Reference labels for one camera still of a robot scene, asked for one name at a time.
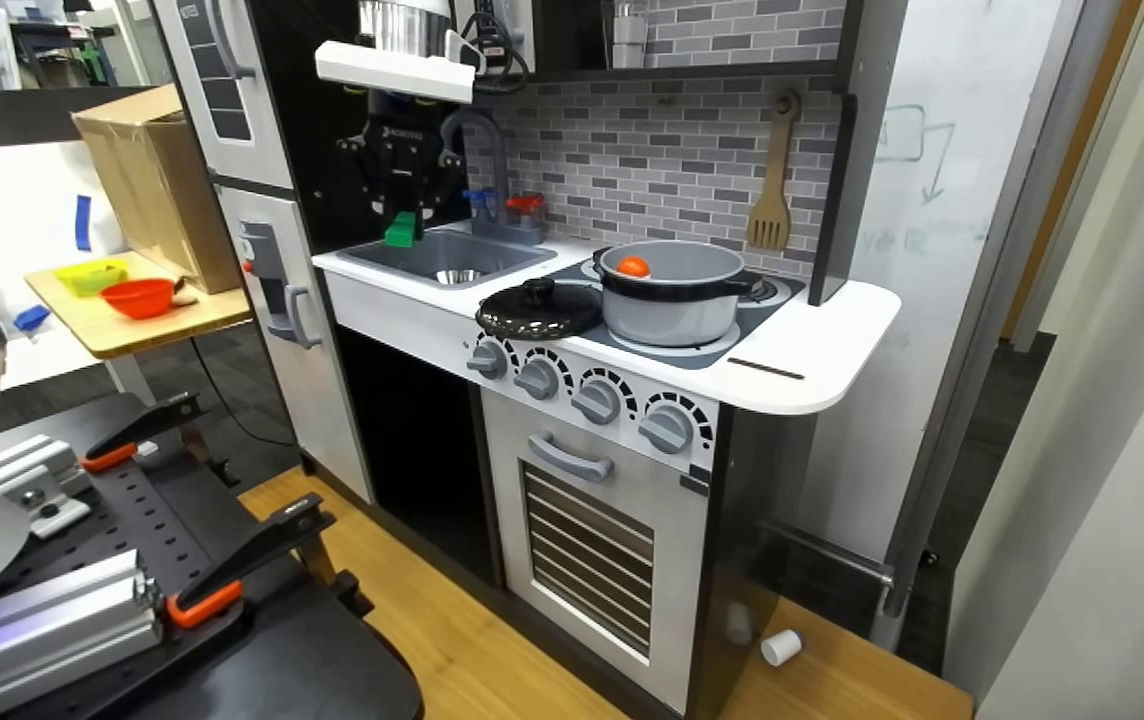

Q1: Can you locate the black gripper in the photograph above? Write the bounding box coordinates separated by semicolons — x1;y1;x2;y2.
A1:
342;100;462;234

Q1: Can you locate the green block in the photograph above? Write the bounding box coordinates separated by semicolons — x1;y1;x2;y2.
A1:
381;208;428;256

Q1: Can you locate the grey toy pot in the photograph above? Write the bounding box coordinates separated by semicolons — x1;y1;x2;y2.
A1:
589;236;783;353

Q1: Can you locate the grey sink basin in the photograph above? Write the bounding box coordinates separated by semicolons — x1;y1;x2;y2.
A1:
330;220;563;295

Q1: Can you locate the grey stove knob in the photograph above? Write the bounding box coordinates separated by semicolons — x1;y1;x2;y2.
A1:
569;364;637;431
511;346;577;404
462;334;517;384
633;390;717;462

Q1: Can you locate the brown cardboard box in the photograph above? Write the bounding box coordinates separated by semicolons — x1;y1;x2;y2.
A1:
66;84;243;300

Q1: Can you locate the orange bowl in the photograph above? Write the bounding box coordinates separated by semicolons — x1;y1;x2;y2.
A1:
95;271;193;324

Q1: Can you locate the light wooden board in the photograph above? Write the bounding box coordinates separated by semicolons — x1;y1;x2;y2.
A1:
20;247;254;364

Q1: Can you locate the yellow green bowl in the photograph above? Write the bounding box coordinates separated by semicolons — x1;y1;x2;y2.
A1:
54;256;137;300

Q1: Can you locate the black clamp orange grip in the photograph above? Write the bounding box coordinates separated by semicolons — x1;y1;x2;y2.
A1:
77;390;202;482
161;487;340;636

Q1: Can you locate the wooden spatula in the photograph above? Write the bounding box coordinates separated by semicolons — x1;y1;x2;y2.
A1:
742;90;806;261

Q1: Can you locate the white toy kitchen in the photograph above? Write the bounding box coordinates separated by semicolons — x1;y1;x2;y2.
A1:
147;0;908;720

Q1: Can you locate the black perforated work table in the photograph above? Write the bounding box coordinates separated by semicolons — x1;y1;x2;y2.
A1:
0;390;428;720

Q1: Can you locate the small aluminium extrusion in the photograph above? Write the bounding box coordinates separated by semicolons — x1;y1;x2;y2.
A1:
0;427;83;508

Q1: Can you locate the translucent cup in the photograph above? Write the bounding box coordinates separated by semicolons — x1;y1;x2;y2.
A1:
719;596;758;652

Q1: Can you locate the large aluminium extrusion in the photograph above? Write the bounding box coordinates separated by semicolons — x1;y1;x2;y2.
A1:
0;544;164;720

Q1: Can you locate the white cup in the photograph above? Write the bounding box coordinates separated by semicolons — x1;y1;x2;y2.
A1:
754;623;806;672

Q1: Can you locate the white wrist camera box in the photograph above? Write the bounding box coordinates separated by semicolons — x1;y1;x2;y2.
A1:
310;37;481;110

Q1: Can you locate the grey fridge door handle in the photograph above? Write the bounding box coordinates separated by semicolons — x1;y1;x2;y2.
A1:
210;0;262;84
283;285;328;355

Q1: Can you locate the grey oven door handle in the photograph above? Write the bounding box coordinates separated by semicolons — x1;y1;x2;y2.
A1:
525;427;618;487

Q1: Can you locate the wall whiteboard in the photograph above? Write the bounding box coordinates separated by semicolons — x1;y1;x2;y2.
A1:
794;0;1093;574

